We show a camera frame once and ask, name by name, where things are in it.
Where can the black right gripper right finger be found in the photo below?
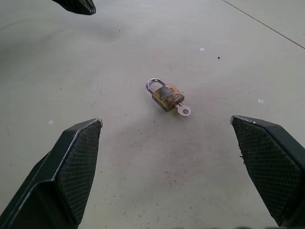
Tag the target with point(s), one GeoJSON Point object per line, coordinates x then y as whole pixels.
{"type": "Point", "coordinates": [271, 167]}

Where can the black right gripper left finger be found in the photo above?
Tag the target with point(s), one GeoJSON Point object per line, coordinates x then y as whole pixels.
{"type": "Point", "coordinates": [59, 171]}

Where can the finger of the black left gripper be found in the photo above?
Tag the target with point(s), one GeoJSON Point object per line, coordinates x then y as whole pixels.
{"type": "Point", "coordinates": [78, 6]}

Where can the small silver key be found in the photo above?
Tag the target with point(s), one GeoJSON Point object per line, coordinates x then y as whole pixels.
{"type": "Point", "coordinates": [183, 109]}

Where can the worn brass padlock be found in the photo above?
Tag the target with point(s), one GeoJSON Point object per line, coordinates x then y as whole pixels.
{"type": "Point", "coordinates": [166, 95]}

